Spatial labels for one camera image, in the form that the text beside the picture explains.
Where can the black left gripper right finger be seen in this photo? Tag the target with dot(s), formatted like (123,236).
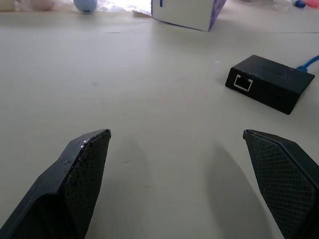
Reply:
(281,179)

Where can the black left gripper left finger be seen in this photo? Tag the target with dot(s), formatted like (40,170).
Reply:
(74,189)

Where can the black plastic box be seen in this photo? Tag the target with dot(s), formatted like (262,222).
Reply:
(271,84)

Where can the blue and pink toy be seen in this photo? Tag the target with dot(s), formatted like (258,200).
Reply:
(306,3)

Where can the light blue round ball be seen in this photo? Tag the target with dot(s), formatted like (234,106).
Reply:
(85,6)

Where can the clear plastic wrap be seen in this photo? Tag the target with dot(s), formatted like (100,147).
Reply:
(119,5)

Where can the white and purple carton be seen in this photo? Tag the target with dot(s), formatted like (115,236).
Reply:
(185,13)

